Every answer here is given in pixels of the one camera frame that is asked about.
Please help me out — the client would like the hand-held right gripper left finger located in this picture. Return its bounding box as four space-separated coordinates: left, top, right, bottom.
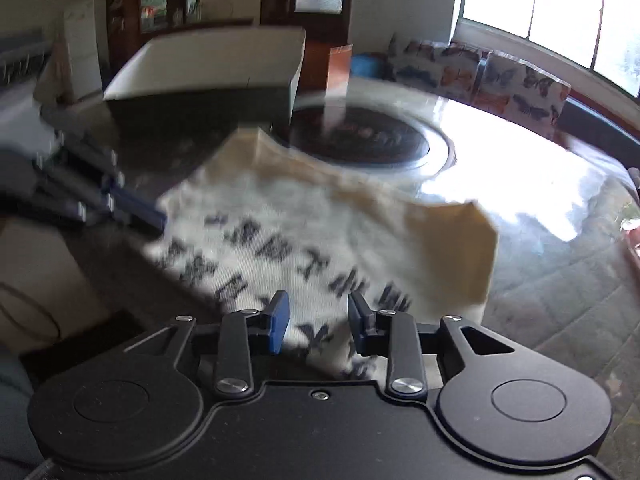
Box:
122 290 291 401

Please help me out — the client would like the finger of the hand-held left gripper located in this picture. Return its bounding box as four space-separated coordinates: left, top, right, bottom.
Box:
42 107 126 188
37 160 168 235

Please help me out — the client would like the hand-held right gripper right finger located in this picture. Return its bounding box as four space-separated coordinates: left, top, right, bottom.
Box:
347 290 516 401

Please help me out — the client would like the white canvas shopping bag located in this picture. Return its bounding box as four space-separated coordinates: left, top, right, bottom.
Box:
142 127 501 381

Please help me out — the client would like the white refrigerator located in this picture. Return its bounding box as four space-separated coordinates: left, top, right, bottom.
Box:
62 0 103 101

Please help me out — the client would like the white cardboard box tray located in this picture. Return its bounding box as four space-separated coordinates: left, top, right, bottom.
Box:
102 25 307 128

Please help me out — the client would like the black round induction cooker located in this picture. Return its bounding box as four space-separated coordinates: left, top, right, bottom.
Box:
280 97 457 181

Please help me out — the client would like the person's trouser leg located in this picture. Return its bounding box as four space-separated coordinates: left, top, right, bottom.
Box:
0 345 43 467

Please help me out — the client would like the brown carton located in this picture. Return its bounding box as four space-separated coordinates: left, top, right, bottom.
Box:
325 45 354 106

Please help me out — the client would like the blue folded cloth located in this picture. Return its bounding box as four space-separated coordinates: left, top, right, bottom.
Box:
555 95 640 171

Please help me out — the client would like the black cable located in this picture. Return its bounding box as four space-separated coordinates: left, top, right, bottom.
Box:
0 280 62 343

